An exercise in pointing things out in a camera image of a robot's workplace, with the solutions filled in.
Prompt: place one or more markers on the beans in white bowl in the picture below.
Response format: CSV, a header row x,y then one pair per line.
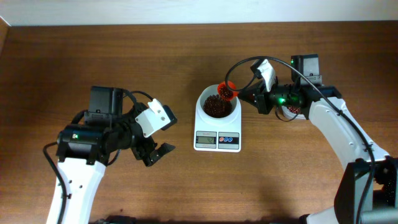
x,y
217,107

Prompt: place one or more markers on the red adzuki beans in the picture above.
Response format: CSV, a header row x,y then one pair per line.
x,y
295,110

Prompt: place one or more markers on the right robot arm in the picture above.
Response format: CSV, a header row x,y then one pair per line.
x,y
368,190

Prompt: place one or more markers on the white round bowl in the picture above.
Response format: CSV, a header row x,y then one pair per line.
x,y
212,90

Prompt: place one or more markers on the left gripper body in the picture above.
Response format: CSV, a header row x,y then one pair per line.
x,y
130,135

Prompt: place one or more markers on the orange measuring scoop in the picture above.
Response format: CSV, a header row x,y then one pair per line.
x,y
225,93

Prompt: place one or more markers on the white digital kitchen scale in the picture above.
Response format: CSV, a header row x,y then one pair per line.
x,y
217,135

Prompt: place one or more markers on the clear plastic container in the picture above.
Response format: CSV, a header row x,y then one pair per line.
x,y
289,113

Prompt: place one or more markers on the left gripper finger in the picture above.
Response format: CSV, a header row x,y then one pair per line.
x,y
157,154
171,117

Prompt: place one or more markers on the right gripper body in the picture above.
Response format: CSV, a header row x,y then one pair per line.
x,y
260,102

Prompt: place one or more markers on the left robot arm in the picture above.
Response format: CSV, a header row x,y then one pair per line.
x,y
79,168

